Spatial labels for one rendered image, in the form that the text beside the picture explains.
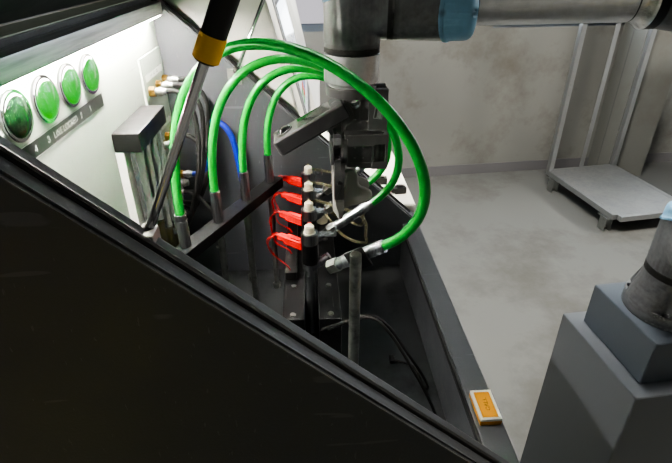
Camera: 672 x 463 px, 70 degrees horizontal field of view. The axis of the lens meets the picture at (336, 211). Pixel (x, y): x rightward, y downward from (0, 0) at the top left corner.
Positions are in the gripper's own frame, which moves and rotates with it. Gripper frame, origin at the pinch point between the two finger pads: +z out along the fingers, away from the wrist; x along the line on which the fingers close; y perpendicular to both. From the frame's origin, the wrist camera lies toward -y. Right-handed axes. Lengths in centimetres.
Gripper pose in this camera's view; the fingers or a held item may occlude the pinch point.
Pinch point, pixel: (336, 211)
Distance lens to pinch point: 76.1
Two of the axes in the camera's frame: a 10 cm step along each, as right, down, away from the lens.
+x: -0.6, -4.8, 8.8
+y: 10.0, -0.3, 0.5
